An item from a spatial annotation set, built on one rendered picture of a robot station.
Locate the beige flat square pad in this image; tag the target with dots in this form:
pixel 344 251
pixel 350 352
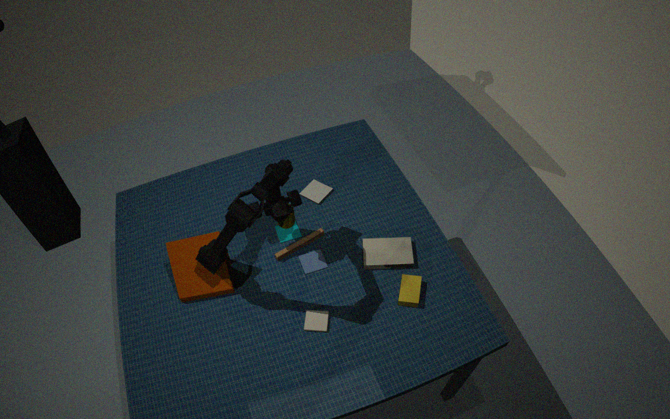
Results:
pixel 316 191

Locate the brown rectangular bar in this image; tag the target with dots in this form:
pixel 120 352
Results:
pixel 299 244

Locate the olive yellow block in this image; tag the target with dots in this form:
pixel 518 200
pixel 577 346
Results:
pixel 409 290

